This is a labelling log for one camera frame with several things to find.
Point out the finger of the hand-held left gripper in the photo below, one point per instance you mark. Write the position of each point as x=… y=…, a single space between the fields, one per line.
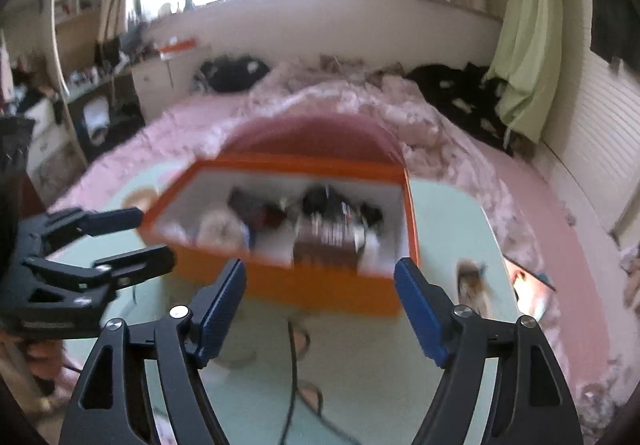
x=115 y=220
x=145 y=262

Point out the dark red cloth item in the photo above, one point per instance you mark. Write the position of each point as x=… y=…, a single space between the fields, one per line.
x=255 y=207

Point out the white nightstand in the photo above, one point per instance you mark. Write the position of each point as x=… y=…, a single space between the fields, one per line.
x=160 y=85

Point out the dark pouch with red print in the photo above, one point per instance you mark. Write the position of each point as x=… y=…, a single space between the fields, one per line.
x=325 y=242

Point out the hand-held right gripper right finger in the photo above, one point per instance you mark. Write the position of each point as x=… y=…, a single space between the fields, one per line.
x=420 y=315

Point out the small orange box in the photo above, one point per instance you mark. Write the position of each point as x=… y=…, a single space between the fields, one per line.
x=177 y=49

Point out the beige crumpled clothes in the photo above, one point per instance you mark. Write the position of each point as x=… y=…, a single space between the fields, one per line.
x=350 y=65

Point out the orange cardboard box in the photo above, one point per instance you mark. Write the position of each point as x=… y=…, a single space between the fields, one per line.
x=325 y=290

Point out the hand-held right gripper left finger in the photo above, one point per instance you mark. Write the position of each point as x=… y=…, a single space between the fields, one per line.
x=220 y=310

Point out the grey fur pompom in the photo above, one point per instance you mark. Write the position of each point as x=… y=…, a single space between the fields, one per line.
x=222 y=229

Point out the person's left hand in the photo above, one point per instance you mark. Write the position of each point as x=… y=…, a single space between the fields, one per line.
x=45 y=355

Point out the wall shelf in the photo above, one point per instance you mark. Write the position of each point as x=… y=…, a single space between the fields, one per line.
x=75 y=2

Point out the light green hanging cloth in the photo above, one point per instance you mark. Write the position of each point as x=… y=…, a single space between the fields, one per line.
x=530 y=50

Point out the black mesh bag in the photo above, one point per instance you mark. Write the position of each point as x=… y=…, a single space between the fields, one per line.
x=15 y=160

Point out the pink blanket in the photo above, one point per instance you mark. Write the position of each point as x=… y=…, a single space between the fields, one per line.
x=525 y=205

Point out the black white striped clothes pile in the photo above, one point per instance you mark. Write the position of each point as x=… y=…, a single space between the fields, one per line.
x=230 y=75

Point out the tan furry plush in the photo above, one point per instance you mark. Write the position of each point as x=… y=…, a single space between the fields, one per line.
x=472 y=287

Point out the white louvered door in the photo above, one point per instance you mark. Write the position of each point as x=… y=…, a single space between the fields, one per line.
x=600 y=135

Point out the orange and blue packet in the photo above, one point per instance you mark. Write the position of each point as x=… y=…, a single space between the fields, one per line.
x=530 y=285

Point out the mint green cartoon desktop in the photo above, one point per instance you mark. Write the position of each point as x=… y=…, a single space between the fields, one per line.
x=375 y=375

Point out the cluttered white desk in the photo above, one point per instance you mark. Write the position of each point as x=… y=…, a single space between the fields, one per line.
x=95 y=125

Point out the dark hanging garment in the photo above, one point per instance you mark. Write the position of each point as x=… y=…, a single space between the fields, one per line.
x=615 y=10

